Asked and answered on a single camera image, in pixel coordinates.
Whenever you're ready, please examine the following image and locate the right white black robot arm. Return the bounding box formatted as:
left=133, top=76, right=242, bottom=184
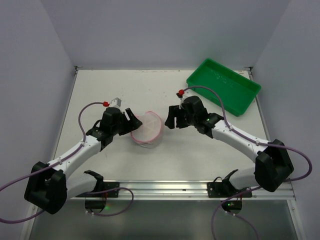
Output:
left=165, top=92, right=294, bottom=197

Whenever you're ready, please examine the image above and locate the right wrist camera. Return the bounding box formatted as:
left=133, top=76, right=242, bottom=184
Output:
left=176, top=89, right=185, bottom=109

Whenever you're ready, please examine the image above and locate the aluminium mounting rail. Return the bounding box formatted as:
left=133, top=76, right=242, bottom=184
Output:
left=31, top=178, right=296, bottom=201

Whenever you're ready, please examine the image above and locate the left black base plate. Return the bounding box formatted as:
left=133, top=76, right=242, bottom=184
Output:
left=76, top=181, right=120, bottom=198

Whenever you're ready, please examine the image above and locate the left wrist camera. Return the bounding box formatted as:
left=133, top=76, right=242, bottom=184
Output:
left=102, top=97, right=122, bottom=109

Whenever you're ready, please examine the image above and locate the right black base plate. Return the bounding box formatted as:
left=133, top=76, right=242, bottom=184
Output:
left=206, top=174, right=253, bottom=198

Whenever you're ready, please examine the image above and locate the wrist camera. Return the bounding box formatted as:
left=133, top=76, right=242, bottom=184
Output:
left=102, top=97, right=122, bottom=109
left=176, top=89, right=185, bottom=109

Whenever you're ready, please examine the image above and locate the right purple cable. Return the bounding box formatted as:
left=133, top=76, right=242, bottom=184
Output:
left=184, top=85, right=313, bottom=240

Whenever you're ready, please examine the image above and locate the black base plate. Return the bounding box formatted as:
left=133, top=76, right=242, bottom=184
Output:
left=76, top=181, right=120, bottom=198
left=206, top=174, right=253, bottom=198

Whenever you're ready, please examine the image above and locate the white mesh laundry bag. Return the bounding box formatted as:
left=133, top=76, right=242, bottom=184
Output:
left=130, top=111, right=164, bottom=149

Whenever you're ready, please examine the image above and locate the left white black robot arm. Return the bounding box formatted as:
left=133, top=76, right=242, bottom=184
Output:
left=24, top=107, right=143, bottom=215

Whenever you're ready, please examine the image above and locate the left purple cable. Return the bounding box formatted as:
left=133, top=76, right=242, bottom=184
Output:
left=0, top=101, right=135, bottom=223

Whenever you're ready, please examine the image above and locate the purple cable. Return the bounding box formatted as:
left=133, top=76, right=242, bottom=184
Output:
left=0, top=101, right=135, bottom=223
left=184, top=85, right=313, bottom=240

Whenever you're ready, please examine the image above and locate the green plastic tray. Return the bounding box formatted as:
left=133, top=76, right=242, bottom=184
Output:
left=186, top=58, right=261, bottom=117

